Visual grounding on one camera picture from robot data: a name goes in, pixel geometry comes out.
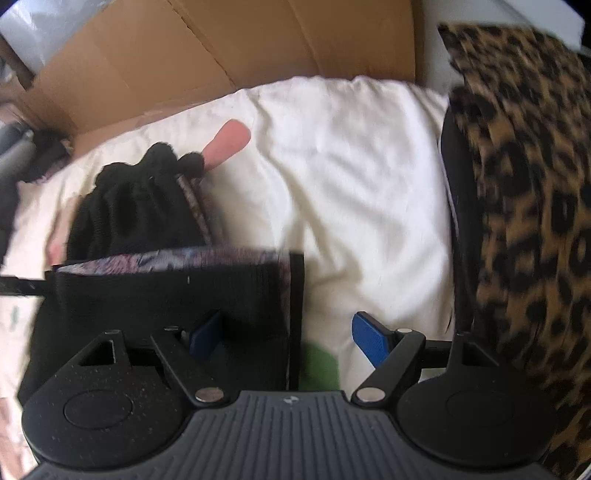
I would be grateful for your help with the cream bear print blanket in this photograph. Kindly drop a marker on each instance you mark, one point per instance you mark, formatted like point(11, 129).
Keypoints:
point(360, 184)

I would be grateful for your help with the grey neck pillow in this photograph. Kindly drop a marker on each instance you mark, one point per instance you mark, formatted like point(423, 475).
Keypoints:
point(14, 152)

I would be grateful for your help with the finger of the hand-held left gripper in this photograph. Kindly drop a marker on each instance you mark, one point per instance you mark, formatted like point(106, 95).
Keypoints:
point(23, 285)

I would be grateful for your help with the grey plastic wrapped mattress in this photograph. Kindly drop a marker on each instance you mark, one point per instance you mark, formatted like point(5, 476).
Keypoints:
point(32, 37)

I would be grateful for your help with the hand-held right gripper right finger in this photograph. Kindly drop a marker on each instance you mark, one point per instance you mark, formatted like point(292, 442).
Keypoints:
point(371, 337)

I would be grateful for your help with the black pants with floral lining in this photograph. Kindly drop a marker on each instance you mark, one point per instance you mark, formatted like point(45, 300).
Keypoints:
point(138, 286)

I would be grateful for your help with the flat brown cardboard sheet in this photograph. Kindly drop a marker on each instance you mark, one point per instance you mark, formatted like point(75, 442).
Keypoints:
point(207, 46)

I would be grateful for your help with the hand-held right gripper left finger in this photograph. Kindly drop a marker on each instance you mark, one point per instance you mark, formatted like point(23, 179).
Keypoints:
point(205, 334)

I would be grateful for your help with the leopard print garment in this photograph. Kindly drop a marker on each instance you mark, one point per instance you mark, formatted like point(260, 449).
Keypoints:
point(531, 207)

